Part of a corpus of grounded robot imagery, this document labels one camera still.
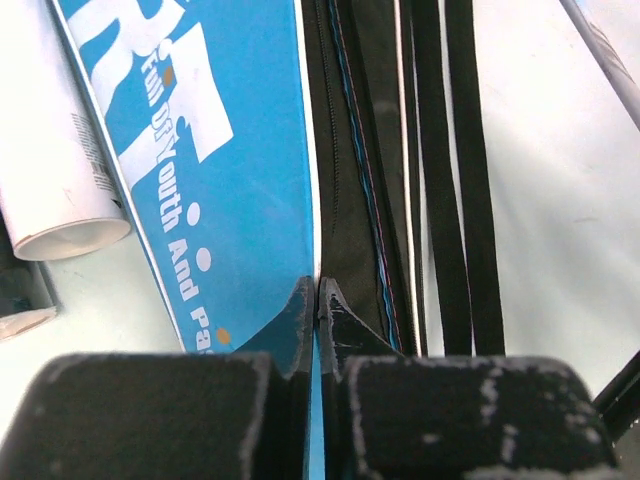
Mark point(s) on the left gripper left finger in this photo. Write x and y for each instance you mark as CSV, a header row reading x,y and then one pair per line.
x,y
243,415

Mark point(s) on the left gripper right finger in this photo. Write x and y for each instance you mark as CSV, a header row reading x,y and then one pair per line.
x,y
391,416

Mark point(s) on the black shuttlecock tube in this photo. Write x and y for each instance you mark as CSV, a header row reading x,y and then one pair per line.
x,y
26,300

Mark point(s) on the blue racket bag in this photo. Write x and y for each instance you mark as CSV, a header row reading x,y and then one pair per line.
x,y
243,141

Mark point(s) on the white shuttlecock tube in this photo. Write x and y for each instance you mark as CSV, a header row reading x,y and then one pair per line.
x,y
57,197

